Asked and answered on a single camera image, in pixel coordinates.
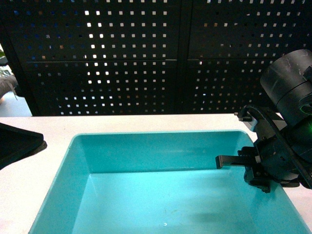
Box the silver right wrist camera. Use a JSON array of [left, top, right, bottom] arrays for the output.
[[242, 115, 258, 132]]

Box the teal plastic bin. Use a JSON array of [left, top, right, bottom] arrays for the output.
[[30, 131, 310, 234]]

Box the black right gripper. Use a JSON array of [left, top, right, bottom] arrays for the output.
[[215, 107, 312, 193]]

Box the black perforated pegboard panel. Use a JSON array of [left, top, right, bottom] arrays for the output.
[[0, 0, 312, 116]]

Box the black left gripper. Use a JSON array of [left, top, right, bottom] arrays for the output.
[[0, 123, 47, 169]]

